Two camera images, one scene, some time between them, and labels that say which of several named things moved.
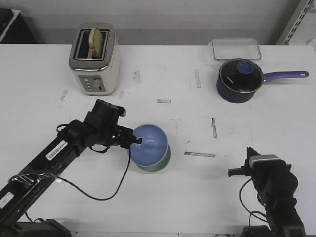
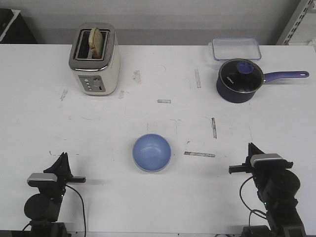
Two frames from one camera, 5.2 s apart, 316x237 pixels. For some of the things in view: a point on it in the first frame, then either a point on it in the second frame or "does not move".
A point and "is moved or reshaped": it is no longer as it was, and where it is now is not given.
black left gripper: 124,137 to 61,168
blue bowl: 154,146 is moved or reshaped
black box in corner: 14,28 does not move
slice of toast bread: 96,42 does not move
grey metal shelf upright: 303,7 does not move
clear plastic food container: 235,48 does not move
